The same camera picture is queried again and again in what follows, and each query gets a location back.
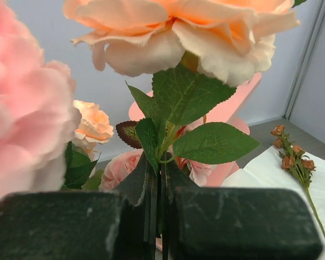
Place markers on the pink three-tier wooden shelf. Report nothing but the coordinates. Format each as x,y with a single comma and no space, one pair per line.
227,122

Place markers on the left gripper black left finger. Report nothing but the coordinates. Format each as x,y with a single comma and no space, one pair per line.
117,224

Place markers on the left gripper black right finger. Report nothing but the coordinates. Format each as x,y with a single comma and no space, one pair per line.
234,222

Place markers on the small peach carnation stem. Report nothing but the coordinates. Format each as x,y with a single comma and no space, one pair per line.
198,53

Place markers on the small orange bud sprig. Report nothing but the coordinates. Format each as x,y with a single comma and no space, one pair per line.
297,164

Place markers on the white wrapping paper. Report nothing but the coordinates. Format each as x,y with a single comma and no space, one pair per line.
264,171

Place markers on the pink double rose stem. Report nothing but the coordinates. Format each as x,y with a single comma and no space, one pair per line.
123,164

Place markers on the big pink peony stem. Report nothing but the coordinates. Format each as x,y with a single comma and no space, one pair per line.
37,115

